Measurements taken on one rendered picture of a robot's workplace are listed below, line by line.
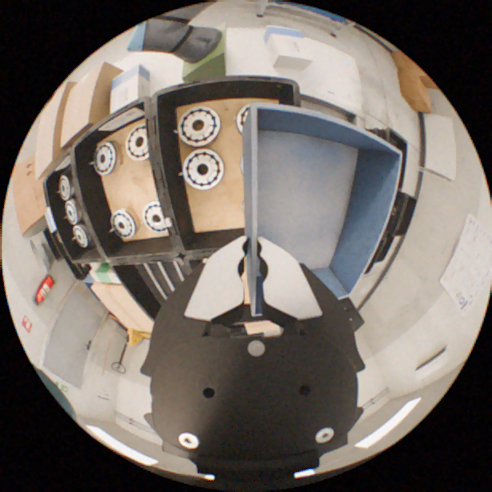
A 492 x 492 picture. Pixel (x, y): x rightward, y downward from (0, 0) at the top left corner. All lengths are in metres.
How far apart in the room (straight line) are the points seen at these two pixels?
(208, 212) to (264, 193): 0.29
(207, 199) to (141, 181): 0.21
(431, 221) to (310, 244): 2.88
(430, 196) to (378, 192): 2.88
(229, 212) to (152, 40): 0.54
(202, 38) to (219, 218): 0.54
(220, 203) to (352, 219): 0.33
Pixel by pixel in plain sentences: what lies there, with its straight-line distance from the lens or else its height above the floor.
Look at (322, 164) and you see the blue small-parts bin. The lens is 0.19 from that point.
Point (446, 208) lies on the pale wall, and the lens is 2.97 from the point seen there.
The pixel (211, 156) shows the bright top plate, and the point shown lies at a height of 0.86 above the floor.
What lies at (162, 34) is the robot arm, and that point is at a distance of 0.48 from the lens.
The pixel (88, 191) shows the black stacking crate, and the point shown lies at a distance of 0.55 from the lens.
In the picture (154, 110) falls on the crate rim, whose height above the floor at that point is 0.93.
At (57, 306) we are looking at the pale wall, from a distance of 3.31.
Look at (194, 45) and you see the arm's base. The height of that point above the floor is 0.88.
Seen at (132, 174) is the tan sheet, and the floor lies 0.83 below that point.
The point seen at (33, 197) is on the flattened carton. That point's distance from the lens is 3.02.
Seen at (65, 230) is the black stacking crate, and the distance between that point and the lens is 0.82.
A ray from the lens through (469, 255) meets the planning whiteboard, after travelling 2.93.
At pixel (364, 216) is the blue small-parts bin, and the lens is 0.20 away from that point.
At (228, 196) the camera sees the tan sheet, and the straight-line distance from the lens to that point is 0.41.
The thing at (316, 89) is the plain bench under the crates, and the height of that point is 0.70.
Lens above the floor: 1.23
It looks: 57 degrees down
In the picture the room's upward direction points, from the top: 170 degrees clockwise
